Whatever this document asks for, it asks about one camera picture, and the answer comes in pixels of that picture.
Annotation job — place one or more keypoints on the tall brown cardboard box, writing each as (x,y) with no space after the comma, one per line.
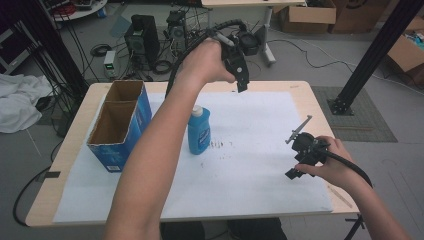
(361,15)

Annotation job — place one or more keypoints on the white foam sheet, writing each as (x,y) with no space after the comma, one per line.
(253,160)

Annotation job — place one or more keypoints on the blue cardboard box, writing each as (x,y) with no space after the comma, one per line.
(120,125)

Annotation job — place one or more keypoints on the person's left hand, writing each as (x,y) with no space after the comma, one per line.
(204,62)

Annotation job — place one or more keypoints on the black computer tower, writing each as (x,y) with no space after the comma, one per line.
(144,41)

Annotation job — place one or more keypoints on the blue bottle with white cap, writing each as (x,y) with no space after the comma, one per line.
(199,131)

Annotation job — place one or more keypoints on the black tape piece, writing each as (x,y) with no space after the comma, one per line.
(52,174)

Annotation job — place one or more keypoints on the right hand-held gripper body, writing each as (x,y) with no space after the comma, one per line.
(308,150)

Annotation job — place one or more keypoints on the white power supply unit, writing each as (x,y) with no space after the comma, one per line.
(109,64)

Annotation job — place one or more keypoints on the person's right hand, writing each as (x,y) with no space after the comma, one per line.
(333,161)

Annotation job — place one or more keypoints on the wide brown cardboard box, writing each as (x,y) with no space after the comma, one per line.
(308,16)

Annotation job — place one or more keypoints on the black metal post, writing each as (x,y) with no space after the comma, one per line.
(373,56)

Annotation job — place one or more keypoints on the open cardboard box with contents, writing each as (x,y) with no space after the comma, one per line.
(407,53)

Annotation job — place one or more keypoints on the grey open computer case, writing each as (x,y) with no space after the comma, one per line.
(176,30)

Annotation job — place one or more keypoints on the white table with leg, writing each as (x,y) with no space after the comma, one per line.
(266,33)

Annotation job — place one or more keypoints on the white cloth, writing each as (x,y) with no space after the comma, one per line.
(20,100)

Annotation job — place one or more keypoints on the grey floor mat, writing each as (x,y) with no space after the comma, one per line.
(360,116)

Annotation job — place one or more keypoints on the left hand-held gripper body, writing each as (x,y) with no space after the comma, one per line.
(237,61)

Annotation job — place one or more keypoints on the round white table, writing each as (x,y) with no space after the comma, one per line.
(78,11)

